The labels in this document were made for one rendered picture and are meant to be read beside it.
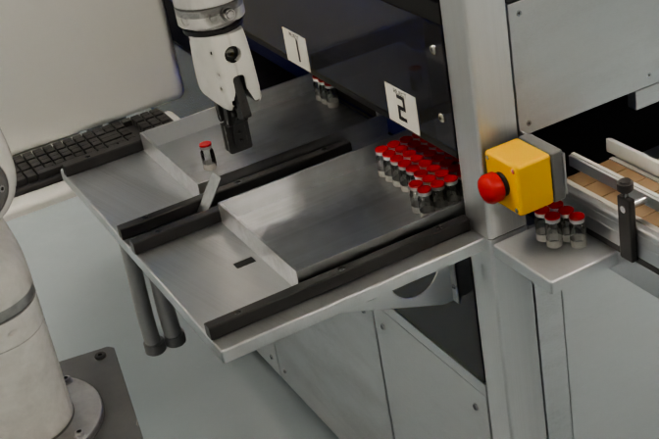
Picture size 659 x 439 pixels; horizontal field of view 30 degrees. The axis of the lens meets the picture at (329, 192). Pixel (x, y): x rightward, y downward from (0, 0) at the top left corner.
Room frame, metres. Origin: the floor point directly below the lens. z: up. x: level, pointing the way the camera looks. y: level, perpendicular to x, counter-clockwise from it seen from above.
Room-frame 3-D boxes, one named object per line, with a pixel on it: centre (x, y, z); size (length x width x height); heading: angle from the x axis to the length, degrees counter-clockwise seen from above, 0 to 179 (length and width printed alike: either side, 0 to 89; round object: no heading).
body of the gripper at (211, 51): (1.44, 0.10, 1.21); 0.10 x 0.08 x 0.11; 24
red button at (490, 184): (1.38, -0.21, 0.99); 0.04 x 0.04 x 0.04; 24
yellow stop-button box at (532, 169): (1.40, -0.25, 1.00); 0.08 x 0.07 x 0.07; 114
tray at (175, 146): (1.89, 0.09, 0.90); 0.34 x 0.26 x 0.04; 114
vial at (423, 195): (1.54, -0.13, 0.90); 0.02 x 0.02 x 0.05
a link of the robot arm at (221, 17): (1.44, 0.10, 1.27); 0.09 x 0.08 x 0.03; 24
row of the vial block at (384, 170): (1.62, -0.12, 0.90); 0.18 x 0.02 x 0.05; 24
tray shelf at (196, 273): (1.71, 0.09, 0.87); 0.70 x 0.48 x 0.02; 24
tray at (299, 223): (1.58, -0.04, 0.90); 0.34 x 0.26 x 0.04; 114
